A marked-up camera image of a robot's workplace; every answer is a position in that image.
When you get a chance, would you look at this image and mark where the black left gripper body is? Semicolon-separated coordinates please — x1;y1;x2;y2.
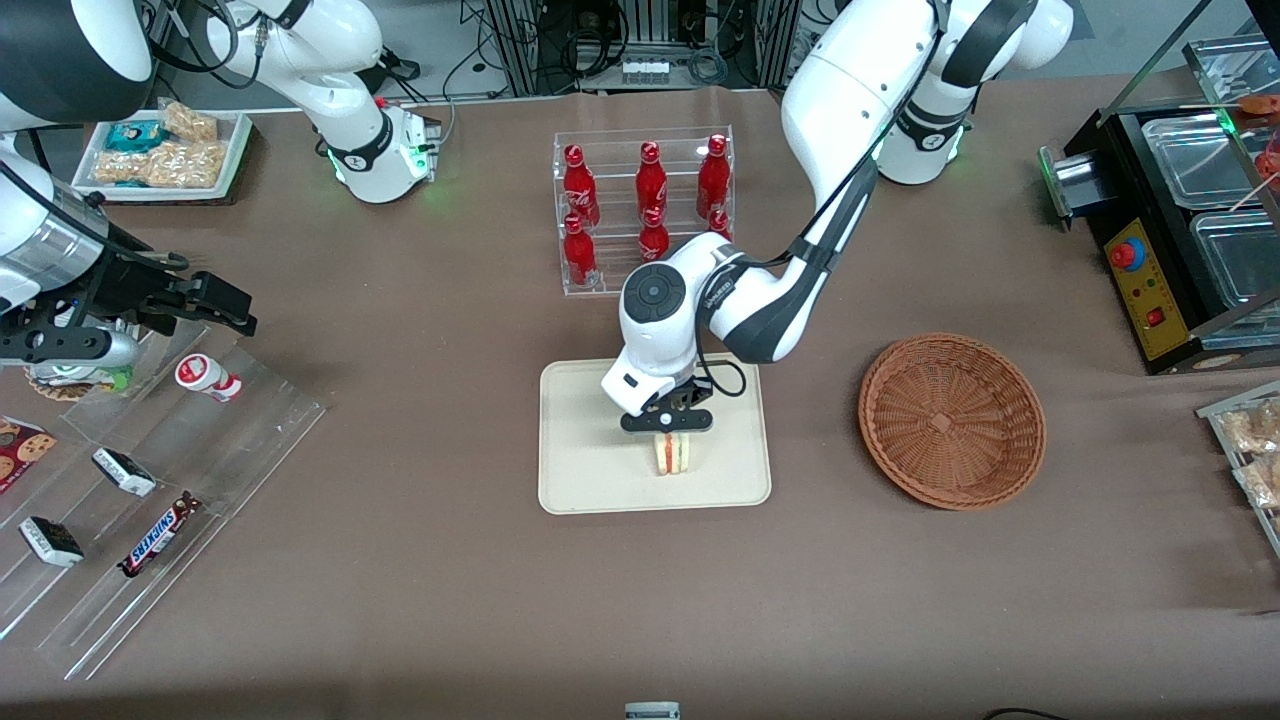
620;380;718;435

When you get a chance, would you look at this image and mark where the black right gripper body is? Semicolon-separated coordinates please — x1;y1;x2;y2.
60;245;201;337

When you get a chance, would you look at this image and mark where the triangular sandwich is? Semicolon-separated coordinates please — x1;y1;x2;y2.
653;432;697;478

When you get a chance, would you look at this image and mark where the beige plastic tray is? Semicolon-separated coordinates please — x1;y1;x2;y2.
538;352;773;516

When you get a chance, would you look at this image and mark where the white snack tray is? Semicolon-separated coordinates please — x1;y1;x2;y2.
72;108;254;203

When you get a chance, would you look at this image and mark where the brown wicker basket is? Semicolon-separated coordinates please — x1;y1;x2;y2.
858;333;1048;512

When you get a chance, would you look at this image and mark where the grey tray with snacks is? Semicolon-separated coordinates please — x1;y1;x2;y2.
1196;379;1280;558

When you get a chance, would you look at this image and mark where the white red yogurt bottle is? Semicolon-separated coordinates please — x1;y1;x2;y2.
175;353;244;404

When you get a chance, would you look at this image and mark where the clear acrylic tiered stand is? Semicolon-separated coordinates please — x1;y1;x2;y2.
0;318;329;683

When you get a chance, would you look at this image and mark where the peanut brittle snack pack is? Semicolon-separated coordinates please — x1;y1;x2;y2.
94;150;151;187
160;100;220;144
145;140;230;190

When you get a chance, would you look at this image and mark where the teal snack packet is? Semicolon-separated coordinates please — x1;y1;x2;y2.
104;120;167;154

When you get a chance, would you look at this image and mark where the clear acrylic bottle rack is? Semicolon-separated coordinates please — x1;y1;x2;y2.
553;126;735;297

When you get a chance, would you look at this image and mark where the black white snack bar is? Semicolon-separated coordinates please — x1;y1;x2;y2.
92;447;158;498
18;516;85;569

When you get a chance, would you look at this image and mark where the chocolate chip cookie packet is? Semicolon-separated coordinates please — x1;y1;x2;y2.
0;415;58;496

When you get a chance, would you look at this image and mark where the snickers chocolate bar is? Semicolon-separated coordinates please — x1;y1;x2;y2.
117;492;203;579

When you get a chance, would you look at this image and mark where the silver block with green light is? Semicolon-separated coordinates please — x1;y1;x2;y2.
1038;145;1113;233

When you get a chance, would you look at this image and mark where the black food warmer machine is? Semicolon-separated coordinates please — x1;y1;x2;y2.
1063;100;1280;377

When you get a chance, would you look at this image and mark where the wrapped pastry packet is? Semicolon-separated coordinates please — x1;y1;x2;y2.
1234;455;1280;508
1224;399;1280;457

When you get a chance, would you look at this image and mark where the steel food pan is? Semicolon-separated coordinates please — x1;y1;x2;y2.
1183;33;1273;103
1143;113;1253;209
1190;208;1280;349

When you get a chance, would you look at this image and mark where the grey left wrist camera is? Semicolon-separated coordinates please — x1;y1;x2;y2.
600;362;673;418

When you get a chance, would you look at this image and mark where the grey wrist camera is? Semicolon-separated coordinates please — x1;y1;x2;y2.
0;328;143;373
600;362;673;418

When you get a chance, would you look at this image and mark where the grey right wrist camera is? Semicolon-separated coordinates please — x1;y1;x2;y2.
0;328;143;373

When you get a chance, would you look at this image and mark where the aluminium equipment frame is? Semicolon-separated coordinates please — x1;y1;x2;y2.
478;0;803;97

